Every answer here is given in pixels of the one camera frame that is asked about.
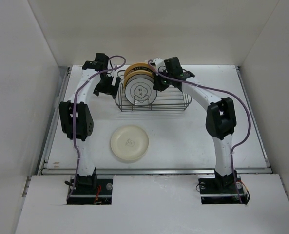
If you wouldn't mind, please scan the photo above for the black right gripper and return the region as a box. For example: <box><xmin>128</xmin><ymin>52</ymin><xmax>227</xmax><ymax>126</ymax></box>
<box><xmin>153</xmin><ymin>67</ymin><xmax>173</xmax><ymax>91</ymax></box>

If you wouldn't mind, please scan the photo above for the grey wire dish rack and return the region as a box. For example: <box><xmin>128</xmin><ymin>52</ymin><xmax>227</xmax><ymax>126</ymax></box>
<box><xmin>115</xmin><ymin>78</ymin><xmax>192</xmax><ymax>112</ymax></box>

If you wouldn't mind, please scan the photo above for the yellow plate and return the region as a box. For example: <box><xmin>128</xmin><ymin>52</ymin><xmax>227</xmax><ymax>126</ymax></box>
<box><xmin>123</xmin><ymin>70</ymin><xmax>154</xmax><ymax>87</ymax></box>
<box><xmin>124</xmin><ymin>62</ymin><xmax>153</xmax><ymax>77</ymax></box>

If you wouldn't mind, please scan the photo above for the white plate green rim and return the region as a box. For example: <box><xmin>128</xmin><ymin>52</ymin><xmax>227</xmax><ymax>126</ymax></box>
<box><xmin>124</xmin><ymin>74</ymin><xmax>157</xmax><ymax>106</ymax></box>

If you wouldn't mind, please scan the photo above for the cream white plate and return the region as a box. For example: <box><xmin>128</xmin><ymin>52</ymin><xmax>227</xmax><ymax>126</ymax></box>
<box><xmin>110</xmin><ymin>125</ymin><xmax>150</xmax><ymax>163</ymax></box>

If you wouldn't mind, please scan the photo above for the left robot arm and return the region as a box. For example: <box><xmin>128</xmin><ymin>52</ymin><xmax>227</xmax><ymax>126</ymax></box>
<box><xmin>58</xmin><ymin>57</ymin><xmax>122</xmax><ymax>194</ymax></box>

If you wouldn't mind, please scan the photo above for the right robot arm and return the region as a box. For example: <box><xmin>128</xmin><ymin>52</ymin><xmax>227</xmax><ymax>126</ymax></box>
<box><xmin>148</xmin><ymin>57</ymin><xmax>237</xmax><ymax>192</ymax></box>

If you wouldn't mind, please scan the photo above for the aluminium table frame rail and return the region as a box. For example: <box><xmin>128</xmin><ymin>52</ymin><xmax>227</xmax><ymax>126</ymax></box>
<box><xmin>35</xmin><ymin>65</ymin><xmax>272</xmax><ymax>178</ymax></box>

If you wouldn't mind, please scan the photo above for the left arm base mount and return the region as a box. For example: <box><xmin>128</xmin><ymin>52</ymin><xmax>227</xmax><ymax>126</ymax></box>
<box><xmin>65</xmin><ymin>175</ymin><xmax>113</xmax><ymax>205</ymax></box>

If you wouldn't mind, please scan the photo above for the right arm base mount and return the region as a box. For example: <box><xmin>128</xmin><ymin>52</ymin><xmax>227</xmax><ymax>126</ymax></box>
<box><xmin>195</xmin><ymin>173</ymin><xmax>250</xmax><ymax>205</ymax></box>

